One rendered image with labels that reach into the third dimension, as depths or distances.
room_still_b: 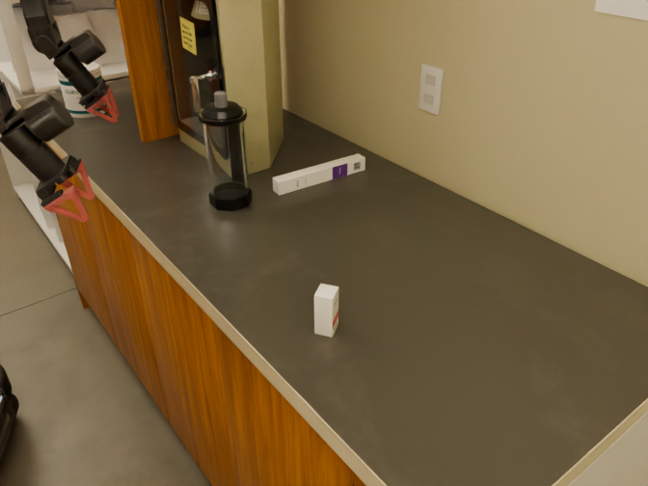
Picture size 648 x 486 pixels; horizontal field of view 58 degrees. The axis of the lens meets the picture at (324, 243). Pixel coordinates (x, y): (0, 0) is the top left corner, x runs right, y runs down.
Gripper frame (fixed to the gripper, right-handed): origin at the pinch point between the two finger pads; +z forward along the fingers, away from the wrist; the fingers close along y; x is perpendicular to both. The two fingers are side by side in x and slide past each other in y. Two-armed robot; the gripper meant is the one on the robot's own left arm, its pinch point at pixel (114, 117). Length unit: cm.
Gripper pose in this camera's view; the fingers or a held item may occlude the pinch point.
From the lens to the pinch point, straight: 173.4
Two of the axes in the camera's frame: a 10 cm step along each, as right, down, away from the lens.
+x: -8.5, 5.2, 1.4
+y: -1.9, -5.3, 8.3
